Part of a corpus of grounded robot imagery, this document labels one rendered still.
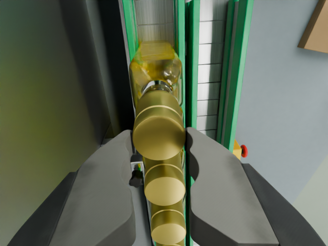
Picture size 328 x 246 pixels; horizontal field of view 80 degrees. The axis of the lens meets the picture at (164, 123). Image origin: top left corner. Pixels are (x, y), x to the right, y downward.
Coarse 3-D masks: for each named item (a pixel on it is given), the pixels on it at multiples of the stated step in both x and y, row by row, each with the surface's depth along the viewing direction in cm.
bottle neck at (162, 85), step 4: (156, 80) 18; (148, 84) 18; (152, 84) 18; (156, 84) 17; (160, 84) 17; (164, 84) 18; (144, 88) 18; (148, 88) 17; (152, 88) 16; (156, 88) 16; (160, 88) 16; (164, 88) 17; (168, 88) 18; (144, 92) 17; (172, 92) 19
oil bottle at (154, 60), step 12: (144, 48) 28; (156, 48) 27; (168, 48) 26; (132, 60) 21; (144, 60) 20; (156, 60) 20; (168, 60) 20; (180, 60) 21; (132, 72) 19; (144, 72) 19; (156, 72) 19; (168, 72) 19; (180, 72) 19; (132, 84) 19; (144, 84) 19; (168, 84) 19; (180, 84) 20; (132, 96) 21; (180, 96) 20
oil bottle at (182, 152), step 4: (180, 152) 25; (184, 156) 26; (144, 160) 25; (184, 160) 25; (144, 164) 25; (184, 164) 26; (144, 168) 25; (184, 168) 26; (144, 172) 26; (184, 172) 26; (184, 176) 26; (184, 180) 27
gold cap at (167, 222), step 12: (180, 204) 20; (156, 216) 19; (168, 216) 18; (180, 216) 19; (156, 228) 18; (168, 228) 18; (180, 228) 18; (156, 240) 19; (168, 240) 19; (180, 240) 19
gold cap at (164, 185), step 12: (180, 156) 19; (156, 168) 16; (168, 168) 16; (180, 168) 17; (144, 180) 17; (156, 180) 15; (168, 180) 15; (180, 180) 16; (144, 192) 16; (156, 192) 16; (168, 192) 16; (180, 192) 16; (156, 204) 17; (168, 204) 17
